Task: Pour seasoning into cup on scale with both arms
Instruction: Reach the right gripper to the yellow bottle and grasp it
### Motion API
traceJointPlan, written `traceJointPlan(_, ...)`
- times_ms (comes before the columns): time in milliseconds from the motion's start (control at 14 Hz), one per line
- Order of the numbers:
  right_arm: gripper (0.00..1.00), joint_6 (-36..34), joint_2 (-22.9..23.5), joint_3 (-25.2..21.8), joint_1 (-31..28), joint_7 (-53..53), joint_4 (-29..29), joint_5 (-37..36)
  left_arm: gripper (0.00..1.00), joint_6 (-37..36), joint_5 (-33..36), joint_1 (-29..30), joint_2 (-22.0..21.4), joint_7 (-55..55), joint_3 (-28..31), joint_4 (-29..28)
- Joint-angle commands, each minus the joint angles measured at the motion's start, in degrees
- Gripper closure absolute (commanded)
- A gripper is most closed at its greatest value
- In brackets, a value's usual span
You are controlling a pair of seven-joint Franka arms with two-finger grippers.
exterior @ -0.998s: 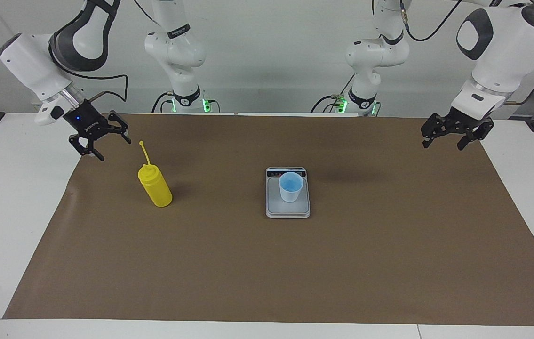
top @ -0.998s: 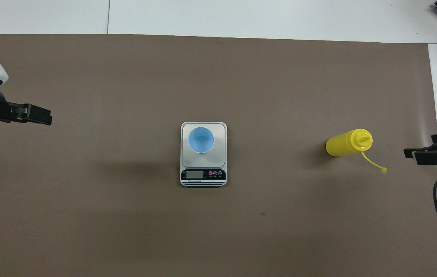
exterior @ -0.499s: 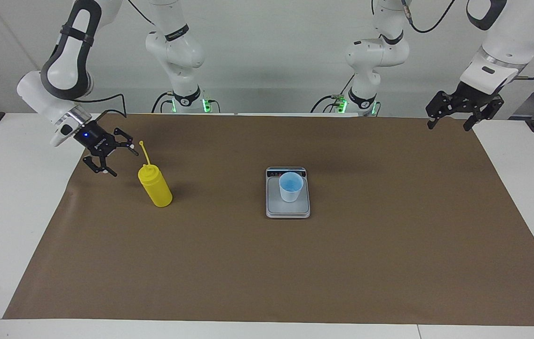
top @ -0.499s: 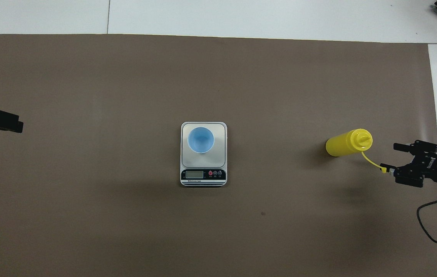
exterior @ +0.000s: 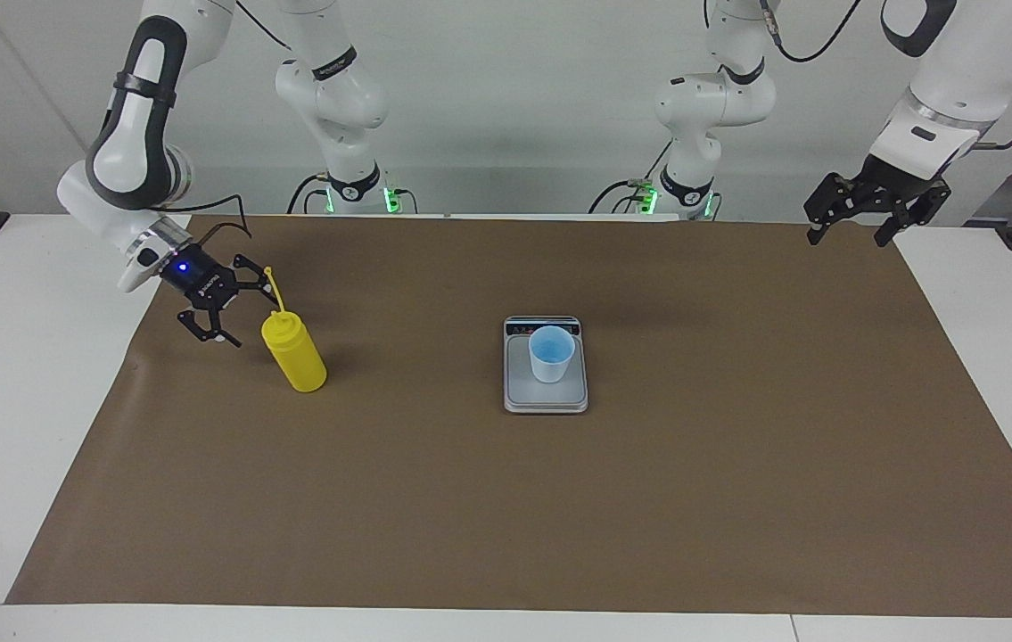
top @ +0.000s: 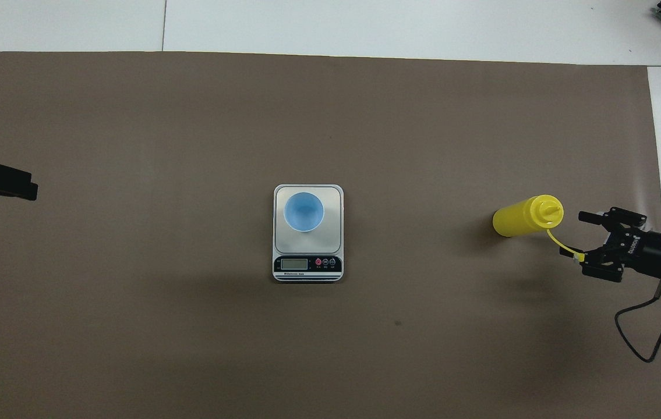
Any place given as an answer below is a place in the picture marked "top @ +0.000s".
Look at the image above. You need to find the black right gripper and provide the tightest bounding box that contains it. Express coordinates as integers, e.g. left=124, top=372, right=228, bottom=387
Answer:
left=575, top=206, right=661, bottom=283

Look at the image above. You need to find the yellow squeeze bottle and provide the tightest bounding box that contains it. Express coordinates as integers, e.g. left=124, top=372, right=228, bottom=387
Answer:
left=492, top=194, right=586, bottom=262

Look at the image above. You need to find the light blue plastic cup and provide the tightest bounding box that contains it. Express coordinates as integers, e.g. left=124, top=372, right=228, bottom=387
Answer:
left=284, top=191, right=325, bottom=233

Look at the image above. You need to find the silver digital kitchen scale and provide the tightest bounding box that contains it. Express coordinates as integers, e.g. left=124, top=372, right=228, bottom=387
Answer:
left=273, top=184, right=345, bottom=283

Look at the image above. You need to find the brown paper table mat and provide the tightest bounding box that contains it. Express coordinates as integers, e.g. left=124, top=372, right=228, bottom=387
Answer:
left=0, top=51, right=661, bottom=419

